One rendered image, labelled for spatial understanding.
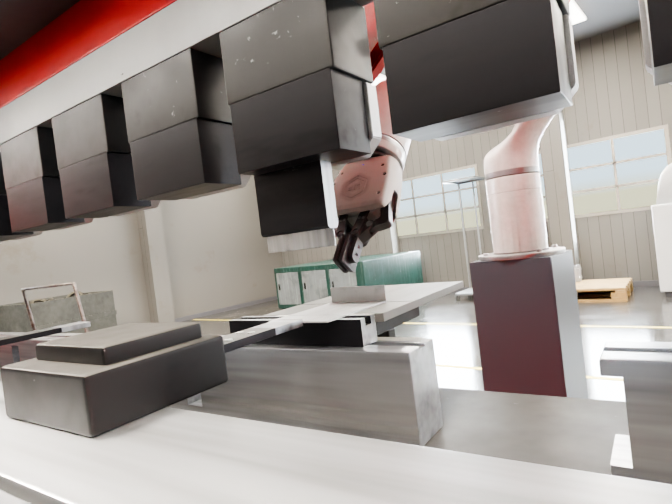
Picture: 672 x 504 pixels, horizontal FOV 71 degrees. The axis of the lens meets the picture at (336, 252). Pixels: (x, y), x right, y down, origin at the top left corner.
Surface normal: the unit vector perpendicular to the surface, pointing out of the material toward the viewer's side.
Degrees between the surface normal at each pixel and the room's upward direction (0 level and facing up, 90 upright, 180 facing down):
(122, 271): 90
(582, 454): 0
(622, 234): 90
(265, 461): 0
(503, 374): 90
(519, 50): 90
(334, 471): 0
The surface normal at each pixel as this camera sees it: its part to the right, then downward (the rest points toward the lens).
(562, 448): -0.12, -0.99
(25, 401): -0.56, 0.08
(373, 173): -0.43, -0.59
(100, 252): 0.76, -0.08
